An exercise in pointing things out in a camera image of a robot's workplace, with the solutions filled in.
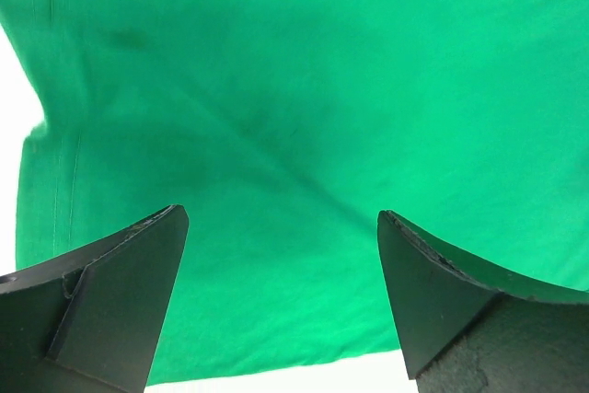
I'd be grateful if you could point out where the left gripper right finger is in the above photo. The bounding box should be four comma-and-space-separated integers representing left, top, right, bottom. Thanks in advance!
377, 211, 588, 393

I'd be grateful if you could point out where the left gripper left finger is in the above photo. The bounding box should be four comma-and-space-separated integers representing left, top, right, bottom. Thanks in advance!
1, 205, 189, 392

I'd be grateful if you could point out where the green t shirt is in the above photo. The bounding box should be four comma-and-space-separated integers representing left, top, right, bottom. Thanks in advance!
1, 0, 588, 384

